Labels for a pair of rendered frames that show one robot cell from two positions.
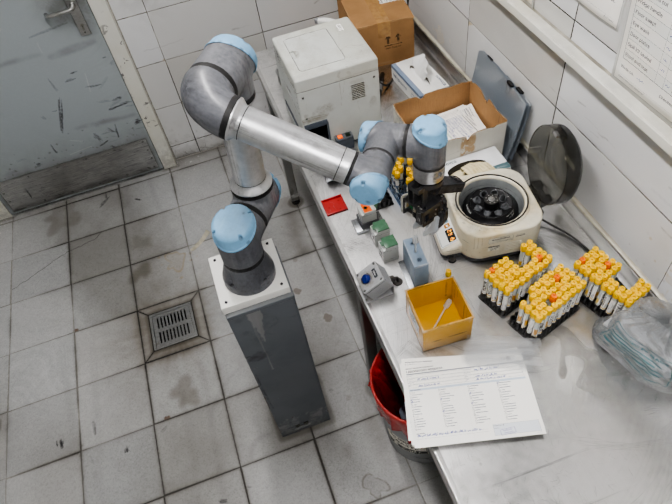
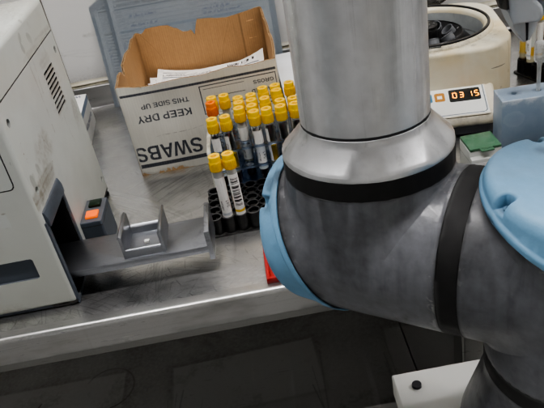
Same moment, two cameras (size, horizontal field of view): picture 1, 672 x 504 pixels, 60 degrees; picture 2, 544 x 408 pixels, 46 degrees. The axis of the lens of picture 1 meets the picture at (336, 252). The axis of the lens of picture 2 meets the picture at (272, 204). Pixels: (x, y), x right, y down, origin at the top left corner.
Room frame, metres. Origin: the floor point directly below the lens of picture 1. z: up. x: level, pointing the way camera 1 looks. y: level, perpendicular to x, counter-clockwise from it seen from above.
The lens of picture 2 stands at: (1.16, 0.58, 1.34)
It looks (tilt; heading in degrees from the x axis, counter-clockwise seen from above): 32 degrees down; 282
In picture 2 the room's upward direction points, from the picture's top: 11 degrees counter-clockwise
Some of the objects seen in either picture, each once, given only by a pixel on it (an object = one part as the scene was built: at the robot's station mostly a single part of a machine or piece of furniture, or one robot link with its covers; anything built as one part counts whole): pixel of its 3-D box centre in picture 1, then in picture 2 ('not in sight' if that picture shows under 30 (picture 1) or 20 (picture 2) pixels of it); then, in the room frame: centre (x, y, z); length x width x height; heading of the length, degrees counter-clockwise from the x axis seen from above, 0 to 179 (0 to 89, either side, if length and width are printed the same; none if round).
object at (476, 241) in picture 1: (483, 214); (427, 64); (1.08, -0.44, 0.94); 0.30 x 0.24 x 0.12; 92
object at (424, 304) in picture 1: (438, 314); not in sight; (0.79, -0.23, 0.93); 0.13 x 0.13 x 0.10; 7
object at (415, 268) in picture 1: (415, 262); (536, 125); (0.96, -0.21, 0.92); 0.10 x 0.07 x 0.10; 6
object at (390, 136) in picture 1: (383, 143); not in sight; (1.00, -0.15, 1.34); 0.11 x 0.11 x 0.08; 66
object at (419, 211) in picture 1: (425, 196); not in sight; (0.97, -0.24, 1.18); 0.09 x 0.08 x 0.12; 122
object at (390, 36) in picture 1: (374, 23); not in sight; (2.13, -0.31, 0.97); 0.31 x 0.23 x 0.18; 5
